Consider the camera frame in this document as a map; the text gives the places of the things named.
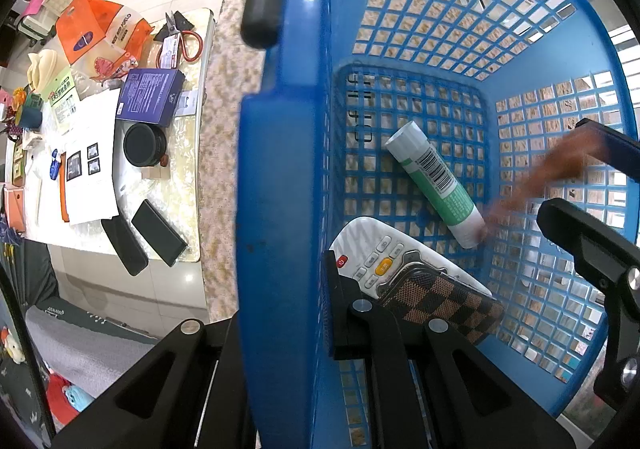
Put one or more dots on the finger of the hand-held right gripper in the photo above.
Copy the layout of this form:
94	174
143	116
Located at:
590	239
615	139

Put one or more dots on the cream suitcase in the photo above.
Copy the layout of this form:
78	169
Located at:
35	26

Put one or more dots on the brown checkered wallet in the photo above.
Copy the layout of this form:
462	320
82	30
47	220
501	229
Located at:
450	304

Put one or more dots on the green label packet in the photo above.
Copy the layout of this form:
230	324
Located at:
62	99

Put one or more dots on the small blue clip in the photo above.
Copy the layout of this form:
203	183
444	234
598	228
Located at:
54	166

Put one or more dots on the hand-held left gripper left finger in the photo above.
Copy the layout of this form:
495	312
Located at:
200	354

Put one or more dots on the cream fabric item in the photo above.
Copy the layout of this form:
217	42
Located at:
47	69

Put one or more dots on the black phone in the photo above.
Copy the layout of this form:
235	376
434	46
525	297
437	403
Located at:
160	231

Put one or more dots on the white remote control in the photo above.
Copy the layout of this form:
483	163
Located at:
370	254

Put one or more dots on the purple cardboard box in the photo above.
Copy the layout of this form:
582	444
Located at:
150	96

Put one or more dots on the brown hair claw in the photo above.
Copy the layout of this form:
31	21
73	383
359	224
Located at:
560	161

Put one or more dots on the dark teal container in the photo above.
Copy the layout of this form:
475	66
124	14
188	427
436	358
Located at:
29	111

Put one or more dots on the green white tube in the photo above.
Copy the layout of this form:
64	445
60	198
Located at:
430	179

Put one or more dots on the black oblong case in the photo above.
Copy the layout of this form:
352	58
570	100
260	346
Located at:
125	246

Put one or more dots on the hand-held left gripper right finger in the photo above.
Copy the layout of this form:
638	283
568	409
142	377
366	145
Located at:
390	379

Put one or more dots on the blue plastic basket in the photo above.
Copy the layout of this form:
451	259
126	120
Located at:
280	229

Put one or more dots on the orange plastic bag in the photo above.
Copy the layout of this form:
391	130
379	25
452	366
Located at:
82	29

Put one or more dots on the white paper sheets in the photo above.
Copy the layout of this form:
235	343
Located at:
95	189

